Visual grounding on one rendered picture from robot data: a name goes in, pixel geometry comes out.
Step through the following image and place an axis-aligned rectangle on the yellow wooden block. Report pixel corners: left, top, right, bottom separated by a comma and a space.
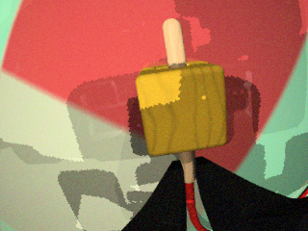
136, 61, 227, 157

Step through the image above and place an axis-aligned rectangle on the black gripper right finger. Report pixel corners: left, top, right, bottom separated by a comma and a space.
195, 157, 308, 231

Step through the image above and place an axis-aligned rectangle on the thin wooden stick with red end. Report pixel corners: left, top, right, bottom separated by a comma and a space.
163, 18, 209, 231

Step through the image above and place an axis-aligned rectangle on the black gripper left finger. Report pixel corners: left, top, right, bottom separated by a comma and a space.
120, 159, 188, 231

